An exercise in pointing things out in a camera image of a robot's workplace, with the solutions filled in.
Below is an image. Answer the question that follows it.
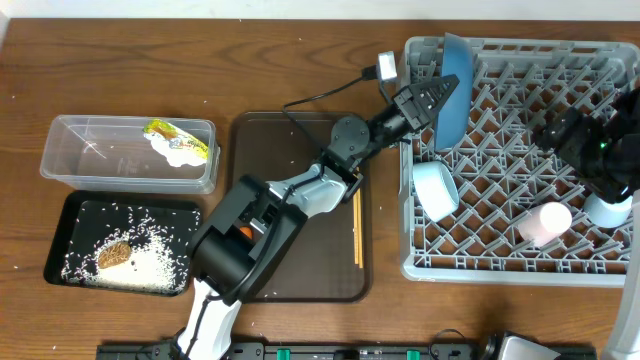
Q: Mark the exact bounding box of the dark blue plate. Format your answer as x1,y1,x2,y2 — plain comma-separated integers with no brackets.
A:
434,33,473,151

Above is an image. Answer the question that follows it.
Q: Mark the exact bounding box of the light blue plastic cup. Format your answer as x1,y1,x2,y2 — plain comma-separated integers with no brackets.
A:
583,194,632,229

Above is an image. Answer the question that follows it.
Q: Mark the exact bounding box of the small light blue bowl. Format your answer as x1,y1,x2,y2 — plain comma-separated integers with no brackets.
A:
412,161,460,222

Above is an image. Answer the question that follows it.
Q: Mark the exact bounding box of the pink plastic cup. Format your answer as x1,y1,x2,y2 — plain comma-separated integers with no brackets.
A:
517,202,572,247

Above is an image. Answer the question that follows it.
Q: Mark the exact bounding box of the yellow foil snack wrapper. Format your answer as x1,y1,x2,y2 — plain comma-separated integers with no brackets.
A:
143,118,209,159

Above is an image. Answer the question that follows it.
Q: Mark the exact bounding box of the white rice pile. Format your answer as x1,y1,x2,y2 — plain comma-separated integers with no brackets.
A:
60,201,201,296

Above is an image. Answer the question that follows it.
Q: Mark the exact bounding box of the brown food scrap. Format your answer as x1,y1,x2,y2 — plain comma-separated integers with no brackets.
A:
97,242,132,269

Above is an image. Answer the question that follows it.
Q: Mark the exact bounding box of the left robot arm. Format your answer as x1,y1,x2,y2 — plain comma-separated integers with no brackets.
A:
170,75,459,359

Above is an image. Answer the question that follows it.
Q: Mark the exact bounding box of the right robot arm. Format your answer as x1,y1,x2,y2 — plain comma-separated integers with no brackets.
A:
534,88,639,359

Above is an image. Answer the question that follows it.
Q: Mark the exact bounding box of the grey plastic dishwasher rack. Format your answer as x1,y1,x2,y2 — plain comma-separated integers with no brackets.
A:
398,38,639,287

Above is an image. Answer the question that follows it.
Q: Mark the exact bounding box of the black waste tray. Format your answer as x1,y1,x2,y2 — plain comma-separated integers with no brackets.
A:
43,191,202,297

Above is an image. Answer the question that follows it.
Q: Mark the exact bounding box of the wooden chopstick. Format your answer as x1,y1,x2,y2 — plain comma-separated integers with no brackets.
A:
352,191,362,268
354,190,364,269

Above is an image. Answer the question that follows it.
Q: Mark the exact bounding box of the dark brown serving tray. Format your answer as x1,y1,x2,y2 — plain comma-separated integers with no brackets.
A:
225,112,371,303

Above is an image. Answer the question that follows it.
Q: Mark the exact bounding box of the orange carrot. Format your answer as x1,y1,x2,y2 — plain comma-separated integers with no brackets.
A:
239,226,253,240

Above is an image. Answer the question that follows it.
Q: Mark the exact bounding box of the clear plastic bin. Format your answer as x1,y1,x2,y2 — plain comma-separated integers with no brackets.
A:
40,115,220,194

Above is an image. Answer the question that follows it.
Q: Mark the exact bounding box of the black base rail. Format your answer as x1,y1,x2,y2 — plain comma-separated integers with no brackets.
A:
95,342,480,360

